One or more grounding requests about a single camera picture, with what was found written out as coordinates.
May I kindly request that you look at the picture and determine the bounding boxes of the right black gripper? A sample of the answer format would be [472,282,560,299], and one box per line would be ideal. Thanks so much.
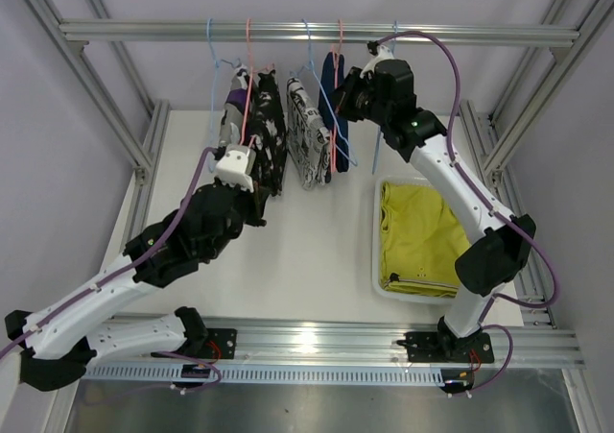
[321,66,391,126]

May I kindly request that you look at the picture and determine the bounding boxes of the navy blue trousers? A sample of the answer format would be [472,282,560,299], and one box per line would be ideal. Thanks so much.
[318,52,349,173]

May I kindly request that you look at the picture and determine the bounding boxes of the pink wire hanger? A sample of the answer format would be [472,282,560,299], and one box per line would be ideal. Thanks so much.
[328,18,347,173]
[239,18,275,145]

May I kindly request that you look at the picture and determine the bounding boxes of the light blue wire hanger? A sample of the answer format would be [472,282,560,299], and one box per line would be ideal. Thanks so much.
[205,18,242,149]
[371,19,400,175]

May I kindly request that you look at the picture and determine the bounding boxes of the yellow-green trousers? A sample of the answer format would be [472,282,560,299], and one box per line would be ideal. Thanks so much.
[379,180,472,300]

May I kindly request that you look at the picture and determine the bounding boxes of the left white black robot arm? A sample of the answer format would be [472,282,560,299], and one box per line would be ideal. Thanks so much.
[5,180,271,392]

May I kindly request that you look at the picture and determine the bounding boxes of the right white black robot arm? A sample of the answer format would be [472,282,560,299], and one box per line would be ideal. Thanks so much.
[332,58,536,362]

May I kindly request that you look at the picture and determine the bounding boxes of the white newspaper print trousers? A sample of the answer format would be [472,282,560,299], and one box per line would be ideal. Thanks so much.
[286,77,331,190]

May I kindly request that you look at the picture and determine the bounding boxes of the black white floral trousers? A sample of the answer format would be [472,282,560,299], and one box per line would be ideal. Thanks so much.
[247,69,288,197]

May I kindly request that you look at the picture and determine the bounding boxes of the purple grey patterned trousers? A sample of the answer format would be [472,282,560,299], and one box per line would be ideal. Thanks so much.
[218,64,250,148]

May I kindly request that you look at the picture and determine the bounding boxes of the white plastic basket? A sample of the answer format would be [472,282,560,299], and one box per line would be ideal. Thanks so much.
[371,174,481,307]

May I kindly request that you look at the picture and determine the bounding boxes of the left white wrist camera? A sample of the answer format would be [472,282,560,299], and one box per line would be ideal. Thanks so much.
[214,145,256,193]

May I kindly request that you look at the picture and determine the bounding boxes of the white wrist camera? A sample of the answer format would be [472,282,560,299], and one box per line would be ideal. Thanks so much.
[214,145,256,193]
[361,41,394,78]

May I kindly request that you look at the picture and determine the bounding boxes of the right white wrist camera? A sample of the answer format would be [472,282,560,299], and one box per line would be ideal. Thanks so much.
[361,41,394,78]

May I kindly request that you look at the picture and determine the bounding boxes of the aluminium frame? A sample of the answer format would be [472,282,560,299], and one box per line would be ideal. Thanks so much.
[0,0,614,338]

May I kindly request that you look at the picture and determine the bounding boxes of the slotted cable duct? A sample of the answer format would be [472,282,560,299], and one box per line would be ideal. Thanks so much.
[83,361,469,387]

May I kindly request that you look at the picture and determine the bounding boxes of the aluminium hanging rail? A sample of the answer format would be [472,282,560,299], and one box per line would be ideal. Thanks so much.
[59,19,580,48]

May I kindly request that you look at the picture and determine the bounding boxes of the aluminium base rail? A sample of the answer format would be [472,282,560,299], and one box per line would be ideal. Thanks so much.
[60,315,584,368]

